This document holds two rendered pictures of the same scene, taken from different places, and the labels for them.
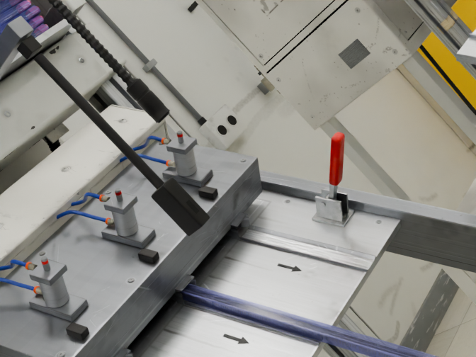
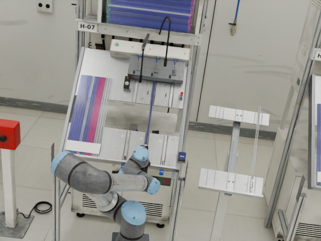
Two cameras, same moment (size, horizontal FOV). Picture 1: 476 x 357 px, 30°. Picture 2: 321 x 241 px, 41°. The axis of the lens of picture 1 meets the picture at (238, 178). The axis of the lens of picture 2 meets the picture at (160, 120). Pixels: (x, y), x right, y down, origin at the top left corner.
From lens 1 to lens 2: 2.07 m
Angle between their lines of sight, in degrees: 47
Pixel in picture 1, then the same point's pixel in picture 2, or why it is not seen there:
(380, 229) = (179, 105)
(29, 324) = (133, 64)
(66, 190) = (161, 54)
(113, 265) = (149, 70)
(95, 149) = (174, 53)
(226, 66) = not seen: outside the picture
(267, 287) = (160, 93)
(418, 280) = not seen: outside the picture
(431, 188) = not seen: outside the picture
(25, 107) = (174, 38)
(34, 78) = (180, 36)
